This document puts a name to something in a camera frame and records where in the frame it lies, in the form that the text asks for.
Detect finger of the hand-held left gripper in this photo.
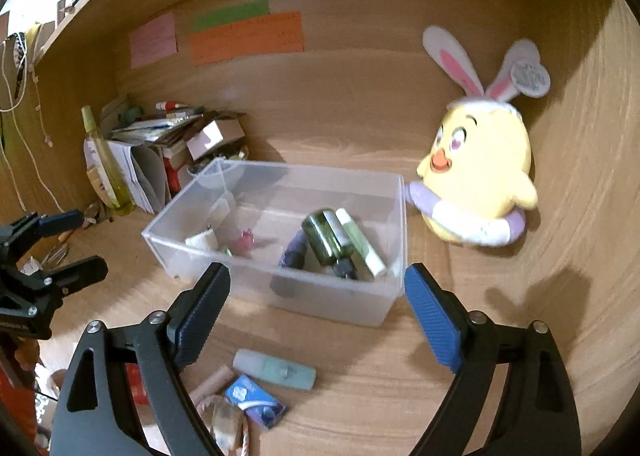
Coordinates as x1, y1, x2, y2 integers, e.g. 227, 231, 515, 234
22, 209, 85, 242
30, 256, 108, 295

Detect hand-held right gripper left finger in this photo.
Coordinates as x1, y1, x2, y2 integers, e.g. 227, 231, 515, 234
50, 262, 232, 456

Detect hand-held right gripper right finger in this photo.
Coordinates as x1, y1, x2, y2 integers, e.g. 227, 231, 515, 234
404, 262, 583, 456

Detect brown cylinder stick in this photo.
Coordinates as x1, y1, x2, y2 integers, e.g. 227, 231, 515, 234
189, 366, 236, 402

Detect mint small bottle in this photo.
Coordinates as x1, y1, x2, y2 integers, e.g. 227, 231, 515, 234
231, 348, 317, 391

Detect red paper envelope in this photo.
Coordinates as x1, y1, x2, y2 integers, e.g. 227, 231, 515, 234
125, 362, 151, 407

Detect dark blue small packet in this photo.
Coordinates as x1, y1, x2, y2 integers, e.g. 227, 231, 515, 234
223, 375, 290, 432

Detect clear plastic bin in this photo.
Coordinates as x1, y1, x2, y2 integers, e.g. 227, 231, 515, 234
141, 157, 407, 328

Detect pale green stick tube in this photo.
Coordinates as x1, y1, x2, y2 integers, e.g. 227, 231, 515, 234
335, 207, 388, 278

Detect purple small tube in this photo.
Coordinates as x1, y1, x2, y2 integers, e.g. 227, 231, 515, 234
278, 229, 308, 271

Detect dark green glass bottle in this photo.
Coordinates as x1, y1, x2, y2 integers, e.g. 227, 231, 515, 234
301, 209, 360, 281

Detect yellow-green spray bottle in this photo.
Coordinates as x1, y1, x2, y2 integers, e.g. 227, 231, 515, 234
81, 105, 137, 215

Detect orange cloth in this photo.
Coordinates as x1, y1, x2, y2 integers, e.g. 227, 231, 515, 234
0, 336, 56, 456

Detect folded white papers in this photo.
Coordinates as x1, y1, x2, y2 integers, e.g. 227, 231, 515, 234
107, 139, 173, 215

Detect red small boxes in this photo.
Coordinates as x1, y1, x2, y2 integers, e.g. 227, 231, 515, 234
162, 156, 188, 197

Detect pile of booklets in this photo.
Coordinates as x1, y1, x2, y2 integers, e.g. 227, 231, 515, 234
102, 95, 246, 144

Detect yellow plush chick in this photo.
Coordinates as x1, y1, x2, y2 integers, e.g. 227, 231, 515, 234
402, 25, 552, 248

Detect heap of glass beads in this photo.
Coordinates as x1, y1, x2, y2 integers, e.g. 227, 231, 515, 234
210, 146, 250, 162

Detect white cardboard box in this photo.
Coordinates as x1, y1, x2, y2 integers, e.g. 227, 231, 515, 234
186, 119, 246, 160

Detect pink sticky note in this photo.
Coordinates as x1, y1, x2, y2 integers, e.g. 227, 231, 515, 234
129, 11, 179, 70

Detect orange sticky note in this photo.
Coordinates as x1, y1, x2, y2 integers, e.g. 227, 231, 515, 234
190, 11, 306, 66

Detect green sticky note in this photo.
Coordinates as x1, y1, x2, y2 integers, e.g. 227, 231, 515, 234
192, 0, 271, 33

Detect round wire-rim lens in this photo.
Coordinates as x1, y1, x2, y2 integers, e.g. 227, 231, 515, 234
42, 241, 71, 267

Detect white cable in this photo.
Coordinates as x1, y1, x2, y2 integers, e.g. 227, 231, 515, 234
0, 31, 66, 214

